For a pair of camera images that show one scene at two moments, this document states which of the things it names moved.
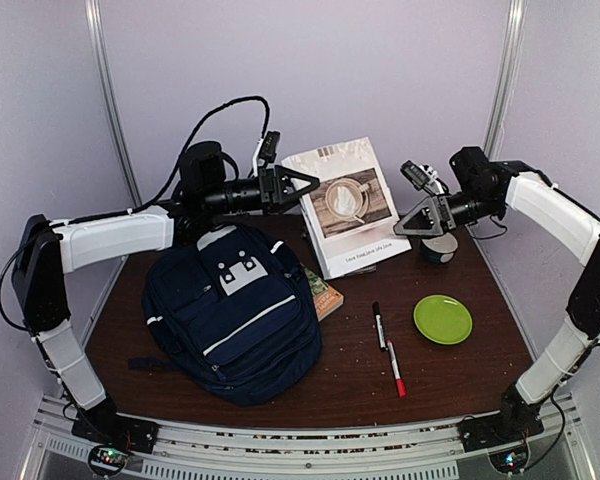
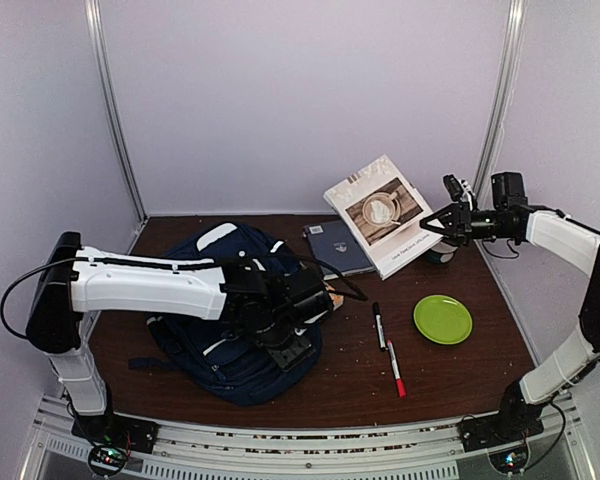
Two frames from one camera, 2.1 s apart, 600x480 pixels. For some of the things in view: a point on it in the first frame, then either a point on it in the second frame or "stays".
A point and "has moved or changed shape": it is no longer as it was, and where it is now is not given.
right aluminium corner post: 506,79 stays
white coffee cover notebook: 351,217 has moved or changed shape
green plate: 442,319 stays
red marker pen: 400,384 stays
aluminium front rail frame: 192,451 stays
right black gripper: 435,228 -> 456,212
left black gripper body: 225,200 -> 271,337
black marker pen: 380,326 stays
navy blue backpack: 233,313 stays
